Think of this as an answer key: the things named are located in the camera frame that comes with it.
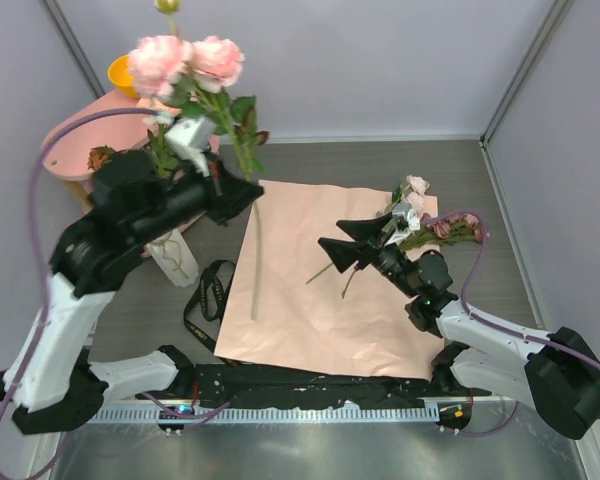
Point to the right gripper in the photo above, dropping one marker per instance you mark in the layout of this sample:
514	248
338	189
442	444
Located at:
345	253

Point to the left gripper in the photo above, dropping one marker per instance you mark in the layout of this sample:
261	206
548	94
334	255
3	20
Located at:
228	197

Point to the peach peony flower stem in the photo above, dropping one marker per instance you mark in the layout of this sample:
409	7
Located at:
166	162

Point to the black ribbon gold lettering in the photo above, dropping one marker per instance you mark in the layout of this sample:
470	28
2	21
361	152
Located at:
211	297

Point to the pink wrapping paper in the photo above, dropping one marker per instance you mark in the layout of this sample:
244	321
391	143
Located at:
288	307

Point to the mauve rose flower stem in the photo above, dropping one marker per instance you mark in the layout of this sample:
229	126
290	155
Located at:
449	229

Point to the pink peony flower stem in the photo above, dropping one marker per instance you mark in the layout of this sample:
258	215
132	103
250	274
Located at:
194	77

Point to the brown rose flower stem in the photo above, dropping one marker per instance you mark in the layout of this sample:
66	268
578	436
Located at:
99	156

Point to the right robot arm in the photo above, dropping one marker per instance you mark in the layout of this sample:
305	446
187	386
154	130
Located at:
555	373

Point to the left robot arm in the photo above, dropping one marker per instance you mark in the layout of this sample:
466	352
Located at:
56	388

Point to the white ribbed vase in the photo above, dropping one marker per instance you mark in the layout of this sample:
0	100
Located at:
173	256

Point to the orange plastic bowl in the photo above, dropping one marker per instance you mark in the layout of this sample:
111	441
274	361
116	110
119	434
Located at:
119	76

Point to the pink three-tier shelf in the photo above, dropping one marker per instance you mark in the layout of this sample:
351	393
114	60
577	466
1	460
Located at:
68	159

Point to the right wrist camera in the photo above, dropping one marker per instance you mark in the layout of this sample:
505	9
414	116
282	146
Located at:
403	223

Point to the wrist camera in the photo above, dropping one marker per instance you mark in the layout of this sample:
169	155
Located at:
403	223
188	137

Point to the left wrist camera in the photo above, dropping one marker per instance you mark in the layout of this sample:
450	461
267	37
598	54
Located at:
188	137

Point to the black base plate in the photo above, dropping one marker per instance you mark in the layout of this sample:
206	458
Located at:
260	387

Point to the white slotted cable duct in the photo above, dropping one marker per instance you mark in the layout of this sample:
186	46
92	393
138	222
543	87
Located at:
136	413

